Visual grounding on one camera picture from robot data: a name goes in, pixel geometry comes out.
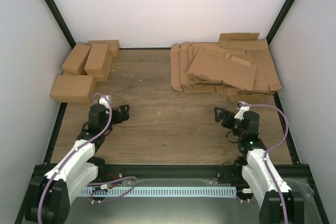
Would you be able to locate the cardboard box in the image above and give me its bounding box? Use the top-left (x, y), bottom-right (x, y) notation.
top-left (49, 74), bottom-right (96, 103)
top-left (88, 40), bottom-right (120, 58)
top-left (84, 44), bottom-right (109, 75)
top-left (93, 53), bottom-right (113, 82)
top-left (61, 44), bottom-right (91, 75)
top-left (187, 52), bottom-right (257, 91)

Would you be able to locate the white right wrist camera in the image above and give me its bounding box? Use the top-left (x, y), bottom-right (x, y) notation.
top-left (234, 101), bottom-right (250, 120)

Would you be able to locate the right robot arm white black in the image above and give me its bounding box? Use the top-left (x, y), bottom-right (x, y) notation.
top-left (214, 102), bottom-right (305, 223)

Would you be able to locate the light blue slotted cable duct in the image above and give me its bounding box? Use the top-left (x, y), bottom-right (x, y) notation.
top-left (78, 186), bottom-right (237, 198)

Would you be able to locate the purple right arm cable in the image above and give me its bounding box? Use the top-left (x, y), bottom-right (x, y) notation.
top-left (248, 104), bottom-right (289, 224)

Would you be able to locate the stack of flat cardboard blanks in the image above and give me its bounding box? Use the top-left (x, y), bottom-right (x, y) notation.
top-left (170, 33), bottom-right (282, 102)

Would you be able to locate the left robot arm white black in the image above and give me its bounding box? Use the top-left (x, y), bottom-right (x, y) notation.
top-left (25, 102), bottom-right (130, 223)

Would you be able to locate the black aluminium frame rail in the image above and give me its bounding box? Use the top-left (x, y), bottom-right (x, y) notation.
top-left (32, 164), bottom-right (312, 185)

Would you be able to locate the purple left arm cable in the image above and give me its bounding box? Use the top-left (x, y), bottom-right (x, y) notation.
top-left (38, 92), bottom-right (113, 224)

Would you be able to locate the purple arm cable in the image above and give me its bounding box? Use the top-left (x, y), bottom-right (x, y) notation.
top-left (248, 104), bottom-right (289, 224)
top-left (38, 92), bottom-right (113, 224)

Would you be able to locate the folded cardboard box front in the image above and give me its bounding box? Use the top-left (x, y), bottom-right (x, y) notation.
top-left (49, 74), bottom-right (96, 103)

